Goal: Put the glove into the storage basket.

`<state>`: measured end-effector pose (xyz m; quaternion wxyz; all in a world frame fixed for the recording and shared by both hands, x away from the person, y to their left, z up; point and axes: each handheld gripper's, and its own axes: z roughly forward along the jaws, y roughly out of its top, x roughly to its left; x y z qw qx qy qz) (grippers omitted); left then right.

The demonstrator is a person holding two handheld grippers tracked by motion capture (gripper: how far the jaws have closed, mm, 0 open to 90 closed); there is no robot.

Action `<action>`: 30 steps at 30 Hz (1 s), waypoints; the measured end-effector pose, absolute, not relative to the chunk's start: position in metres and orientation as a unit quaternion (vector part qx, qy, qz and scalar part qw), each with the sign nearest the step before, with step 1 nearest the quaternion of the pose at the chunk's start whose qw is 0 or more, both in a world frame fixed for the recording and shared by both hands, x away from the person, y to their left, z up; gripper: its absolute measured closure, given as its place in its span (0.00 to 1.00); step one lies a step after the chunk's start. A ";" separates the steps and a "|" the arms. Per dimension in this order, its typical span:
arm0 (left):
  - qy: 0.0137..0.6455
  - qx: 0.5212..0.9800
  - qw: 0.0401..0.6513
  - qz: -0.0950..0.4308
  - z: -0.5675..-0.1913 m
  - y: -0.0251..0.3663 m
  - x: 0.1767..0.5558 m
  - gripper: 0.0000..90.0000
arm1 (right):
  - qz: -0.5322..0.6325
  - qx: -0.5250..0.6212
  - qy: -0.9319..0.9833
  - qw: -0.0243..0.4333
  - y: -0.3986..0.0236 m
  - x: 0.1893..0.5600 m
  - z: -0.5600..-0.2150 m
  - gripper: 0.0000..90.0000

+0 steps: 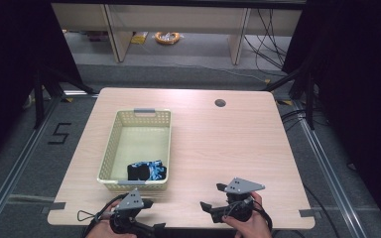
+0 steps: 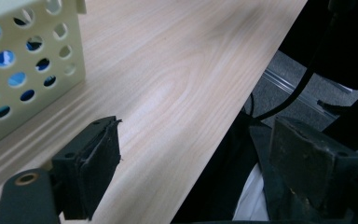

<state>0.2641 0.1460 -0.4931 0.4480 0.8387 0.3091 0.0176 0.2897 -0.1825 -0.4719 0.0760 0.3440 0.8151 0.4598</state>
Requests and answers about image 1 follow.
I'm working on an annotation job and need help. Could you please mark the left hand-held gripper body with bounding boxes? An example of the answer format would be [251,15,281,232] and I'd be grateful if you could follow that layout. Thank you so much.
[109,187,155,236]

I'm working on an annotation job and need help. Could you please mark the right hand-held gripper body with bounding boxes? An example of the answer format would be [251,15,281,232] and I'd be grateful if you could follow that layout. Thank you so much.
[211,177,266,224]

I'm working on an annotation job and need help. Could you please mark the black and blue glove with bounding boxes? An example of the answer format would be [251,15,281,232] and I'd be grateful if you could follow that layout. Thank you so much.
[126,160,168,181]

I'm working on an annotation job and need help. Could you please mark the cream perforated plastic basket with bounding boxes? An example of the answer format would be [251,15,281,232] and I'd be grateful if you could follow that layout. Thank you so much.
[96,107,173,193]

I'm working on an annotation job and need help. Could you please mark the person's right hand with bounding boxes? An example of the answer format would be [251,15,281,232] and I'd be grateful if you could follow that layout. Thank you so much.
[221,191,273,238]

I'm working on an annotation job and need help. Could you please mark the person's left hand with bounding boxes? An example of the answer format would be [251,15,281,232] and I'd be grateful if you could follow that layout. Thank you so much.
[84,199,137,238]

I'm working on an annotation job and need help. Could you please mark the black metal stand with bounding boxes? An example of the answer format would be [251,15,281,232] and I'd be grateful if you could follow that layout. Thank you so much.
[261,64,318,131]
[32,62,97,131]

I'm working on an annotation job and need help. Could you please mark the yellow packet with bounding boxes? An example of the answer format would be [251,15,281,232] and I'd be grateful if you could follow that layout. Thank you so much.
[130,31,149,46]

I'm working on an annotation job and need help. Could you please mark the black looped gripper cable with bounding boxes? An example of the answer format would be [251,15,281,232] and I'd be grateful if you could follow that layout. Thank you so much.
[76,193,128,223]

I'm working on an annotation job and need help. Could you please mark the black floor cable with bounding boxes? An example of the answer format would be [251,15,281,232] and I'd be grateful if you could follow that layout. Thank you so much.
[302,182,342,238]

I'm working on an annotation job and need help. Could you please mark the metal floor rail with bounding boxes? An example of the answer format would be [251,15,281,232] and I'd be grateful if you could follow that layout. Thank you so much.
[292,99,369,238]
[0,94,64,230]

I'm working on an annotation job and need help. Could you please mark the bundle of black floor cables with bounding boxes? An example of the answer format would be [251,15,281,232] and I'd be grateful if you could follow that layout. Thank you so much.
[279,108,310,133]

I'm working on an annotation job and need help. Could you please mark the thin white floor cable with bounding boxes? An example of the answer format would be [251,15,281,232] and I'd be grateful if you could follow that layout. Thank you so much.
[165,60,270,83]

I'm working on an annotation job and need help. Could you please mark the hanging black cables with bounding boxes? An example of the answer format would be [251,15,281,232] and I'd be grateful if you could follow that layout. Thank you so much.
[243,8,290,71]

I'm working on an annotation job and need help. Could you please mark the white desk frame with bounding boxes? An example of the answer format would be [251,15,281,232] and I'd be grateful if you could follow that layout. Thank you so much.
[51,2,304,66]

